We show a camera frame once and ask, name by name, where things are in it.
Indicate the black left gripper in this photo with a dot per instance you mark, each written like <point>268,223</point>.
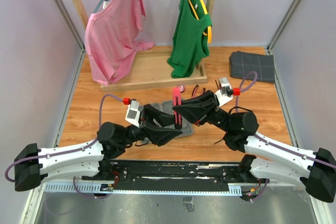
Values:
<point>158,136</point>

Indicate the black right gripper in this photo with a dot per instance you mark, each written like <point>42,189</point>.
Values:
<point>195,113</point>

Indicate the grey plastic tool case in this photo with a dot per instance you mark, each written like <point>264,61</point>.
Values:
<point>166,107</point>

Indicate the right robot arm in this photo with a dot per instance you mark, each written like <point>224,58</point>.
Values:
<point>264,158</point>

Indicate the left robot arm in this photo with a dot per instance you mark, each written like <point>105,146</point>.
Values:
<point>33,165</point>

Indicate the pink black pliers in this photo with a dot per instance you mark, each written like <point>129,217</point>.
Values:
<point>197,91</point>

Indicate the red black tape roll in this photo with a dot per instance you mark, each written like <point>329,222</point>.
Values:
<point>181,88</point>

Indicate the wooden clothes rack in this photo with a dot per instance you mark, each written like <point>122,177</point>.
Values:
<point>150,69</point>

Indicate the folded grey checked cloth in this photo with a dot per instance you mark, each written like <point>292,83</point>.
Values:
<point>242,63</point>

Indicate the green tank top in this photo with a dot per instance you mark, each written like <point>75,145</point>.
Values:
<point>189,45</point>

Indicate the pink t-shirt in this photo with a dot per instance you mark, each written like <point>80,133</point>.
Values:
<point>111,40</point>

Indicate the yellow clothes hanger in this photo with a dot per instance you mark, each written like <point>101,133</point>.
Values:
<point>208,32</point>

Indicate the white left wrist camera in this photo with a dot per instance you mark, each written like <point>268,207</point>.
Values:
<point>133,114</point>

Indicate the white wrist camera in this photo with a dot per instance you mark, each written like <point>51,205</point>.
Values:
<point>225,92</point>
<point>133,114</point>

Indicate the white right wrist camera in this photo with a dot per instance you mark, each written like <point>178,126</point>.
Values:
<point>225,92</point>

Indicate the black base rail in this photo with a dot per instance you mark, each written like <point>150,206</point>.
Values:
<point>172,176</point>

